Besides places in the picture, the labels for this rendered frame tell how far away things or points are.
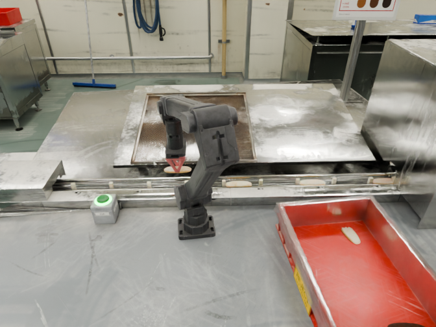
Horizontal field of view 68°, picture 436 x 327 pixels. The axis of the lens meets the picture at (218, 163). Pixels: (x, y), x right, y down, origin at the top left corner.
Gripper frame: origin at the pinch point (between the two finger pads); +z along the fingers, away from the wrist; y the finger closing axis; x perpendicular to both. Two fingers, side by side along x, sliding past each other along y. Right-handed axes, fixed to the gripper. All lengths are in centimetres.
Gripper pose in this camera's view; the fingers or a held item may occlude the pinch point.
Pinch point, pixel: (177, 167)
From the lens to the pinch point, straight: 118.1
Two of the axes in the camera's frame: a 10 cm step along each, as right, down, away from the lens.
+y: 0.3, 5.6, -8.3
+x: 10.0, -0.1, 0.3
